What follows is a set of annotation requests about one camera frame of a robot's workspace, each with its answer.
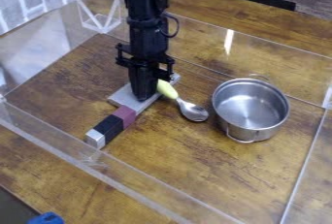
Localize blue object at bottom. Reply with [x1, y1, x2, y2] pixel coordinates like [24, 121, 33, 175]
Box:
[25, 212, 64, 224]

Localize yellow handled metal spoon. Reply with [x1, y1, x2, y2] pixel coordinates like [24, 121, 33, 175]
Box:
[156, 80, 208, 122]

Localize small steel pot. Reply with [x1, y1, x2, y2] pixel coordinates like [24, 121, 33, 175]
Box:
[211, 78, 290, 144]

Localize clear acrylic enclosure panels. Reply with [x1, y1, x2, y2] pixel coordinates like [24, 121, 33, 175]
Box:
[0, 0, 332, 224]

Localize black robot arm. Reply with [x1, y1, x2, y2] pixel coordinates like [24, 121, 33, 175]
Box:
[115, 0, 175, 101]

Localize grey toy cleaver knife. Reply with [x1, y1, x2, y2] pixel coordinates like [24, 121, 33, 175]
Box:
[84, 72, 182, 150]

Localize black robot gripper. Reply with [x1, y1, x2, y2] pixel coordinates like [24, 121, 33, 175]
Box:
[115, 18, 175, 101]

